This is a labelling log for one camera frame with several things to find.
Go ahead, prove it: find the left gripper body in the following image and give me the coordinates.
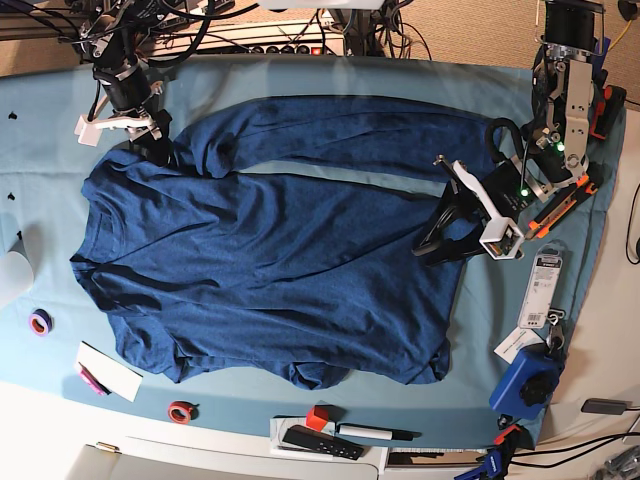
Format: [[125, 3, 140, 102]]
[[434, 155, 508, 229]]

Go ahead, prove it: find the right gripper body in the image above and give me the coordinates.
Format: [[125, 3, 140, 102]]
[[82, 82, 153, 141]]

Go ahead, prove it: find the dark blue t-shirt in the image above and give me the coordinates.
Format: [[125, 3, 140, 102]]
[[70, 96, 493, 390]]

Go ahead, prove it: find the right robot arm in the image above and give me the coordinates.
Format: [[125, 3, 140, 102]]
[[66, 1, 215, 166]]

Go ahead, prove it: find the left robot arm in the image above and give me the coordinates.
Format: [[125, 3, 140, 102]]
[[412, 1, 606, 265]]

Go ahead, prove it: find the packaged tool blister pack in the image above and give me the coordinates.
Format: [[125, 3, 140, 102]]
[[517, 241, 565, 329]]

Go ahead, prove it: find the light blue table cloth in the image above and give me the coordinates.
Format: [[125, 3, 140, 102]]
[[0, 52, 627, 450]]

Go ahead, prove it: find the orange black utility knife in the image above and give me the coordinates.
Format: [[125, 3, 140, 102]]
[[525, 175, 602, 240]]

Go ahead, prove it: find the white label card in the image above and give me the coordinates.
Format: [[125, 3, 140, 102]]
[[494, 327, 544, 364]]

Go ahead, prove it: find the power strip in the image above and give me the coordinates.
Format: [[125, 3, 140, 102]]
[[140, 18, 344, 58]]

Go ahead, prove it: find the blue box with knob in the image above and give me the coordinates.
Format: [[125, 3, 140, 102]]
[[489, 345, 566, 420]]

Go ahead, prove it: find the white translucent cup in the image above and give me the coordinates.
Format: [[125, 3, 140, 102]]
[[0, 251, 34, 309]]

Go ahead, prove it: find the orange black clamp top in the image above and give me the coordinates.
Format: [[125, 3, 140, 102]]
[[590, 85, 627, 140]]

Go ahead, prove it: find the white marker pen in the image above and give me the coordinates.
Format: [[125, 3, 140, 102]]
[[335, 423, 421, 442]]

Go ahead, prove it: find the black phone device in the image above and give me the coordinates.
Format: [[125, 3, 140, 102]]
[[581, 398, 628, 416]]

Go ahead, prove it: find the purple tape roll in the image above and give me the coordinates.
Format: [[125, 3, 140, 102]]
[[29, 309, 53, 336]]

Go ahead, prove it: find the orange clamp bottom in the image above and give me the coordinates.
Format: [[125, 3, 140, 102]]
[[493, 424, 523, 446]]

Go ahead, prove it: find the red cube block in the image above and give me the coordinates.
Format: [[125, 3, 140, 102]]
[[305, 405, 330, 432]]

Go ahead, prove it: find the blue spring clamp bottom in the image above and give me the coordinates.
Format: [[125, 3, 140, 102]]
[[454, 449, 511, 480]]

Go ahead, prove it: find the white paper card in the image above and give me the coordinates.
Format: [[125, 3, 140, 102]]
[[74, 342, 143, 402]]

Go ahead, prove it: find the black remote control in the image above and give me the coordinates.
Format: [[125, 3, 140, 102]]
[[283, 425, 365, 460]]

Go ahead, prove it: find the red tape roll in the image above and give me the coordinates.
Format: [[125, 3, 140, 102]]
[[167, 401, 199, 425]]

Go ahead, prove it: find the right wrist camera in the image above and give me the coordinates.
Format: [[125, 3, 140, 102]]
[[74, 115, 102, 147]]

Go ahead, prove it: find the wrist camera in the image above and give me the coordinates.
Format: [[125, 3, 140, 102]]
[[74, 115, 102, 147], [479, 217, 525, 260]]

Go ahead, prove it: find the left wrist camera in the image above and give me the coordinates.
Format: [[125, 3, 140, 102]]
[[479, 217, 525, 260]]

